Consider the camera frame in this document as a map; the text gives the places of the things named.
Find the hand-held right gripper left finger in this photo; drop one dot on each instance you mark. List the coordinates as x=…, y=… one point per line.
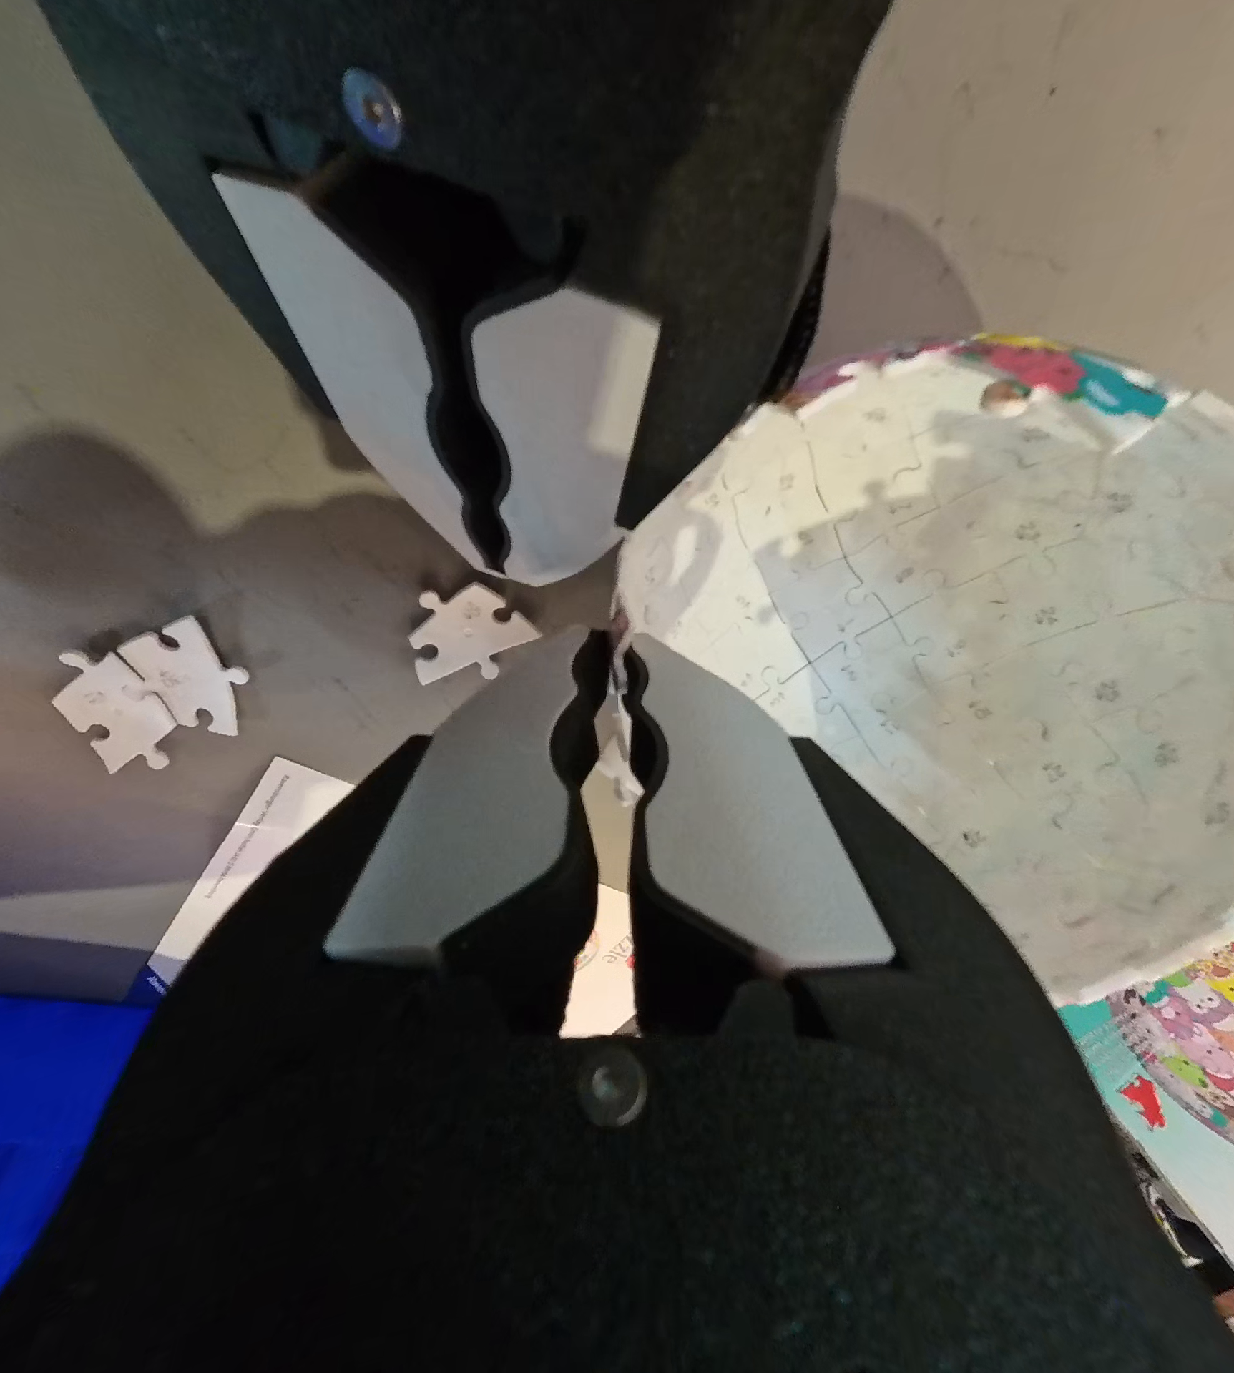
x=457, y=848

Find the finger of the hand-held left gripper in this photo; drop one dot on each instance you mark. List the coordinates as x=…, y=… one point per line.
x=574, y=429
x=338, y=322

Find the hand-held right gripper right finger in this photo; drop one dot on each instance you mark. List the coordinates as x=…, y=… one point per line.
x=756, y=848

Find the white puzzle piece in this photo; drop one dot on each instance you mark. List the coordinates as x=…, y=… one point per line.
x=467, y=634
x=617, y=730
x=113, y=720
x=192, y=677

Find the colourful puzzle ball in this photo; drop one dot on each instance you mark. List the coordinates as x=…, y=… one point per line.
x=1004, y=644

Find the puzzle instruction leaflet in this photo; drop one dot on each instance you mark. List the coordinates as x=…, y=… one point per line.
x=252, y=848

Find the teal puzzle box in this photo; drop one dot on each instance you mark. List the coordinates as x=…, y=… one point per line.
x=1218, y=1073

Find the blue plastic bin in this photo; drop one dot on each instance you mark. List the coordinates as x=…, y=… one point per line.
x=27, y=1137

